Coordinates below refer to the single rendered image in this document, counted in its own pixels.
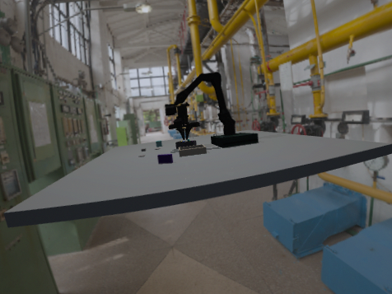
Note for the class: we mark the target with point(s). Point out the beige shallow tray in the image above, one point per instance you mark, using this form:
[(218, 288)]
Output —
[(192, 150)]

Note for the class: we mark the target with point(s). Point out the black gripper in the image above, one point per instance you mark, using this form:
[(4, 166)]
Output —
[(189, 126)]

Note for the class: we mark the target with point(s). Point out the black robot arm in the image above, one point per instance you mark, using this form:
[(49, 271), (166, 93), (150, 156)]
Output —
[(224, 115)]

